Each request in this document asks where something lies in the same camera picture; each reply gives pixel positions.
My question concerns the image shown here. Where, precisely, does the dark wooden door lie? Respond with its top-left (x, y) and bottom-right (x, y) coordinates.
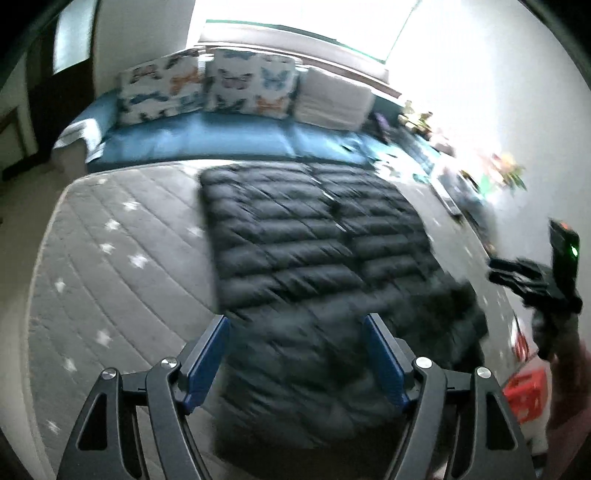
top-left (27, 0), bottom-right (101, 155)

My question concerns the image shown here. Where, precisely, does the grey star quilted mattress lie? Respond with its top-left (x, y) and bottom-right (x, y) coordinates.
top-left (21, 159), bottom-right (550, 480)

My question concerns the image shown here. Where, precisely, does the person's right forearm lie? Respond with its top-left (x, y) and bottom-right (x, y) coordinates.
top-left (545, 314), bottom-right (591, 480)

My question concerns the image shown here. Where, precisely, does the blue sofa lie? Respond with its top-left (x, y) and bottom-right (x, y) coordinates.
top-left (52, 88), bottom-right (446, 177)

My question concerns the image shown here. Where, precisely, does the pink plush toy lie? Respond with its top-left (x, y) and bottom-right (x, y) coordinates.
top-left (429, 131), bottom-right (455, 155)

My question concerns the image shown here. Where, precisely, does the pile of plastic bags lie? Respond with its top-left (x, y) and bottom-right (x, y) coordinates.
top-left (431, 164), bottom-right (495, 234)

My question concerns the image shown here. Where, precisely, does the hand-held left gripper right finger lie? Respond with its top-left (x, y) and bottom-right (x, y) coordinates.
top-left (362, 313), bottom-right (539, 480)

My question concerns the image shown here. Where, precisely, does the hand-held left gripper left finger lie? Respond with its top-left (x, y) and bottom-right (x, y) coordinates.
top-left (55, 315), bottom-right (230, 480)

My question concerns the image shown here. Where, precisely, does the white pillow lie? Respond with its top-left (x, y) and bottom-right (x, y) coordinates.
top-left (293, 68), bottom-right (376, 133)

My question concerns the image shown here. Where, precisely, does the colourful pinwheel flower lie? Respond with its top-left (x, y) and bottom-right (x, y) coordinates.
top-left (480, 151), bottom-right (528, 191)

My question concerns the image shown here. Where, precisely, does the black puffer jacket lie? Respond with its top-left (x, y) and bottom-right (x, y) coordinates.
top-left (198, 161), bottom-right (490, 480)

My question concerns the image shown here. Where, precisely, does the green framed window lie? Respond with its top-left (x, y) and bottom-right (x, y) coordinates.
top-left (198, 0), bottom-right (419, 64)

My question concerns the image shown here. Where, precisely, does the butterfly print pillow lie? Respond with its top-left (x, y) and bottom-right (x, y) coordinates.
top-left (204, 48), bottom-right (299, 121)
top-left (117, 50), bottom-right (205, 128)

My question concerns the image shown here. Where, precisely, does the red plastic crate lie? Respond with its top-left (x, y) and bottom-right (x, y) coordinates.
top-left (502, 368), bottom-right (551, 426)

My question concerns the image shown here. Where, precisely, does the white red bag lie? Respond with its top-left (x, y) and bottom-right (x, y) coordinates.
top-left (509, 313), bottom-right (540, 366)

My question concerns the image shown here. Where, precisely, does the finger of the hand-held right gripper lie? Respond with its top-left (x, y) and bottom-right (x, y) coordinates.
top-left (488, 271), bottom-right (548, 306)
top-left (488, 257), bottom-right (548, 280)

